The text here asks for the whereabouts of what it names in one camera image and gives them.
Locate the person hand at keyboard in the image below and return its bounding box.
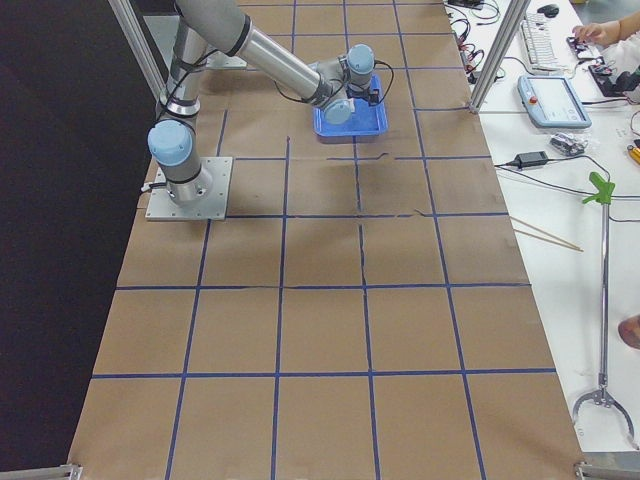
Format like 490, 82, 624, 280
572, 23, 609, 45

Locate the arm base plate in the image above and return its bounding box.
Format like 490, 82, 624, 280
205, 51, 247, 70
145, 157, 233, 221

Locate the teach pendant tablet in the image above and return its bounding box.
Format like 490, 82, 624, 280
517, 75, 592, 130

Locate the brown paper table cover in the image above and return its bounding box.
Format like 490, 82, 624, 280
69, 1, 581, 479

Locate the wooden chopstick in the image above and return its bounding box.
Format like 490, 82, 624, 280
509, 216, 583, 252

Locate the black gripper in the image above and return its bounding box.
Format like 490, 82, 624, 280
347, 84, 380, 106

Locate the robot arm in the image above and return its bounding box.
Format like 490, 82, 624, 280
148, 1, 383, 207

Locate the blue plastic tray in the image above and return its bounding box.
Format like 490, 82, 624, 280
313, 98, 388, 143

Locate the white keyboard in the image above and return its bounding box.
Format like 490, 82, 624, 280
520, 12, 564, 72

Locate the green handled reacher grabber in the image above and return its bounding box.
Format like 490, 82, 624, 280
572, 171, 639, 451

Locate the aluminium frame post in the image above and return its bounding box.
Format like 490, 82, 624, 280
468, 0, 530, 114

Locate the black power adapter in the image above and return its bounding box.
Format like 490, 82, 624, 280
514, 151, 549, 170

